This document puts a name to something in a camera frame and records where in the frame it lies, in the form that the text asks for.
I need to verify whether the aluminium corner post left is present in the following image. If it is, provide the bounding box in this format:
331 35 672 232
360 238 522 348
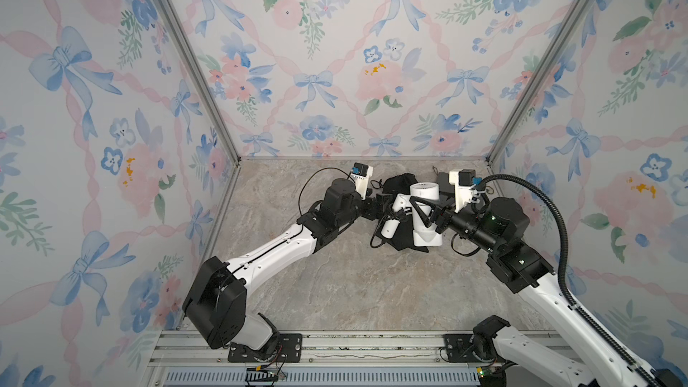
153 0 241 167

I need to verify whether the plain black drawstring pouch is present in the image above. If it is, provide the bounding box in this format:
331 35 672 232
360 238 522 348
381 173 419 198

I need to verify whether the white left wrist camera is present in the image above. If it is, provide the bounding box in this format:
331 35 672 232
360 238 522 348
350 162 374 200

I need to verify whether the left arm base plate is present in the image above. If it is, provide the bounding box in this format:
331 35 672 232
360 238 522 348
228 333 303 364

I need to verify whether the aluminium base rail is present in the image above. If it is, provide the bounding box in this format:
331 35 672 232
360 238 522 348
141 330 578 386

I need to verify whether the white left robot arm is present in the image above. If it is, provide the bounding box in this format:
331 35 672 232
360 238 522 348
182 174 378 356

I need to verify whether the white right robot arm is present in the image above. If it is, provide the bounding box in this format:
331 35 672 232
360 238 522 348
410 196 682 386

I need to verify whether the white hair dryer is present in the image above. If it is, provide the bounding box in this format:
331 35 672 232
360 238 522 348
379 182 443 252

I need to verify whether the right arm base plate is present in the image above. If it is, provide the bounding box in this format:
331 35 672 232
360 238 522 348
443 333 485 363

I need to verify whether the black pouch with gold logo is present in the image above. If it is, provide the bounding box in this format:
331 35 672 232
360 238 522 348
379 209 429 253

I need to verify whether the aluminium corner post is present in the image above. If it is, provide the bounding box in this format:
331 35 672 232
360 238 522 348
153 0 241 167
486 0 594 167

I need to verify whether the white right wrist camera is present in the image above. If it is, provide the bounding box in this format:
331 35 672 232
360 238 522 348
448 169 478 213

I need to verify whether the grey fabric drawstring pouch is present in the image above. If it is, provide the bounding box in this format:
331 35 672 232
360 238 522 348
435 172 456 199

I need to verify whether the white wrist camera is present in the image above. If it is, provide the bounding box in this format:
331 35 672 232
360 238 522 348
350 162 374 200
448 169 478 213

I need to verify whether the aluminium corner post right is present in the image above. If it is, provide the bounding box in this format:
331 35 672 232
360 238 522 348
486 0 594 167

